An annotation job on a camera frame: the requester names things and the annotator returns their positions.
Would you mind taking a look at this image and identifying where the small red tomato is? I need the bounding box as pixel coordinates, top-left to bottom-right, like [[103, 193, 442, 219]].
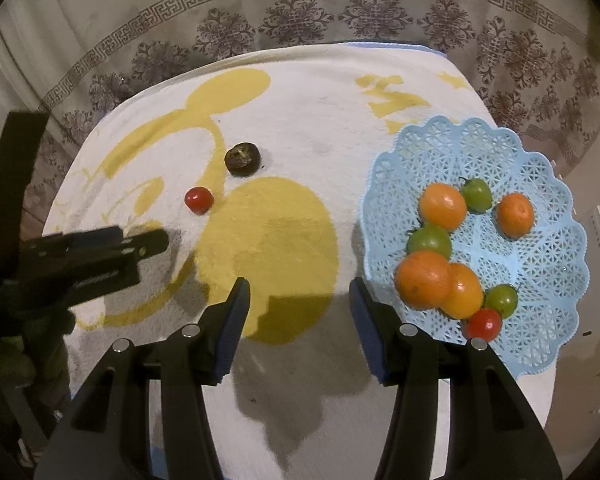
[[464, 308, 503, 342]]

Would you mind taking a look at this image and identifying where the small orange mandarin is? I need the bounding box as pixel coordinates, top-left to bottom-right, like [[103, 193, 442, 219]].
[[496, 193, 534, 240]]

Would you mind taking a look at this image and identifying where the patterned beige curtain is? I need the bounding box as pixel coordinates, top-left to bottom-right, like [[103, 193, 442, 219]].
[[0, 0, 600, 239]]

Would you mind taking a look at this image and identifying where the small green tomato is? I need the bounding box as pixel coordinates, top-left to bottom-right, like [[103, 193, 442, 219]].
[[483, 284, 518, 320]]

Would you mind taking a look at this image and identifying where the dark brown passion fruit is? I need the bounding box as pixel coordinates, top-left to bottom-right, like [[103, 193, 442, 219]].
[[224, 142, 262, 178]]

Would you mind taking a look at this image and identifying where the white yellow cartoon towel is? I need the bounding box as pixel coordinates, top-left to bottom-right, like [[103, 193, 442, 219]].
[[45, 46, 489, 479]]

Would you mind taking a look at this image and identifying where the red cherry tomato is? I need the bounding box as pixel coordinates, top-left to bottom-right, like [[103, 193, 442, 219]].
[[184, 186, 214, 216]]

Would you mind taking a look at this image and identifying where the large orange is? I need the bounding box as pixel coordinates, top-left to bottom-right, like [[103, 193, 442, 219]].
[[394, 250, 452, 310]]

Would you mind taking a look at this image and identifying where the blue plastic lattice basket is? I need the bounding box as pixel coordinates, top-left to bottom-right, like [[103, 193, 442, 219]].
[[360, 116, 590, 377]]

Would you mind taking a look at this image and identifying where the orange tomato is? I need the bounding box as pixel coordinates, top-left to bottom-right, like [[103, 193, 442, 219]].
[[418, 182, 467, 232]]

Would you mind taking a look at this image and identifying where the yellow green tomato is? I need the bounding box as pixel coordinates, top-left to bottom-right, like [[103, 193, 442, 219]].
[[460, 178, 493, 214]]

